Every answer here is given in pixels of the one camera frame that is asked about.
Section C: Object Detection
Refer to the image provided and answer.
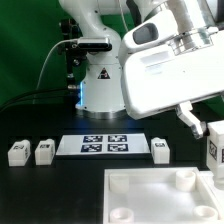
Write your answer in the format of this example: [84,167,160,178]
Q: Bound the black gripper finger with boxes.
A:
[176,101,206,139]

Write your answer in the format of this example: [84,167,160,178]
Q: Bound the white square table top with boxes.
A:
[103,167,224,224]

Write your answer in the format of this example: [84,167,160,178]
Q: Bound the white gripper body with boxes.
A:
[121,39,224,119]

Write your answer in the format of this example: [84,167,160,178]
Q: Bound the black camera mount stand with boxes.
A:
[57,19,81,90]

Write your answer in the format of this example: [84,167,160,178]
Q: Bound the black cables on table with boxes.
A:
[0,87,81,113]

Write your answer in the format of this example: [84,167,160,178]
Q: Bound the white plate with AprilTags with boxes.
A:
[57,133,150,156]

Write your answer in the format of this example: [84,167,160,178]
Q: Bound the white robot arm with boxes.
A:
[59,0,224,138]

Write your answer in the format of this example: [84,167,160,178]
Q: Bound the white camera cable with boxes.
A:
[35,38,80,90]

